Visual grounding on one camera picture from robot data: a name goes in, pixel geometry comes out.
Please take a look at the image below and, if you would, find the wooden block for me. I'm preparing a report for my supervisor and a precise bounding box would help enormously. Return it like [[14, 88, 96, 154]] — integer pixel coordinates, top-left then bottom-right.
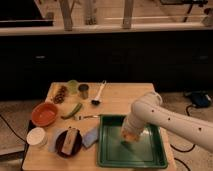
[[62, 129, 78, 155]]

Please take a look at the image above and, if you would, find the blue device on floor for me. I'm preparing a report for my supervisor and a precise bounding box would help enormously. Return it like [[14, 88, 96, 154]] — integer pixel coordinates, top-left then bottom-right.
[[184, 91, 212, 108]]

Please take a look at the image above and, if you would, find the green plastic tray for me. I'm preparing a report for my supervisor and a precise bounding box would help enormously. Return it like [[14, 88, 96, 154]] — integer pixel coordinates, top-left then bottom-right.
[[97, 115, 168, 169]]

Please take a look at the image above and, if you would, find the white round container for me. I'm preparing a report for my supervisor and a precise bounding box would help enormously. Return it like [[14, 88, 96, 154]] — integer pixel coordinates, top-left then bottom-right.
[[26, 127, 47, 147]]

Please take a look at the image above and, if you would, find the dark brown plate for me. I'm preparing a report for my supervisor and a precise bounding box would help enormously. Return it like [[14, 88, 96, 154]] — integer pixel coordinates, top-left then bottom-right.
[[55, 128, 82, 158]]

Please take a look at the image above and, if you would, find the green pepper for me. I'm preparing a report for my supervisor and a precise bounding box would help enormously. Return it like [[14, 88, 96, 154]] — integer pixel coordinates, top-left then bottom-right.
[[61, 103, 83, 119]]

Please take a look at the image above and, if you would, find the orange bowl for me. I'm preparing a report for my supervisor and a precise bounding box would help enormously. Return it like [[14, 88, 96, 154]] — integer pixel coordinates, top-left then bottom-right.
[[31, 102, 58, 127]]

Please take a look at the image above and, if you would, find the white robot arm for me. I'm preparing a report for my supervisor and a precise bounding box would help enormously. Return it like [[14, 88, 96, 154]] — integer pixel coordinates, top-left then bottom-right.
[[121, 91, 213, 153]]

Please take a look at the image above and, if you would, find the brown grape bunch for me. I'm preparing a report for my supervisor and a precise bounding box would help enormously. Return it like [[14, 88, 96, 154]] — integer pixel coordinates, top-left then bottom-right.
[[53, 86, 68, 104]]

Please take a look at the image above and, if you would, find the metal cup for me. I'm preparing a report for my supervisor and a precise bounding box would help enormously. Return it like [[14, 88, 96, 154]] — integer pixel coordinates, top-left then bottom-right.
[[78, 84, 89, 99]]

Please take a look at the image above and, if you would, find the grey blue sponge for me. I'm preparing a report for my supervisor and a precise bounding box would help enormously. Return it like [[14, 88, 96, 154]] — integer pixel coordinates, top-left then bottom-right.
[[82, 127, 99, 148]]

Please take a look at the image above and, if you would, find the black floor cable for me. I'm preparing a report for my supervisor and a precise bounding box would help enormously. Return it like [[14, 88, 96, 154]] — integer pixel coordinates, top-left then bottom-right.
[[170, 104, 198, 171]]

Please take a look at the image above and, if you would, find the metal fork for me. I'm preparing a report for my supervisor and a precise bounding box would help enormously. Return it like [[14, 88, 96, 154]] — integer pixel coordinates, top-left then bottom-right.
[[74, 115, 100, 121]]

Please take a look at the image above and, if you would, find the green cup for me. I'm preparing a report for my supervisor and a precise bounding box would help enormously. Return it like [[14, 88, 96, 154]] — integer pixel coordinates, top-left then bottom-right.
[[67, 80, 78, 94]]

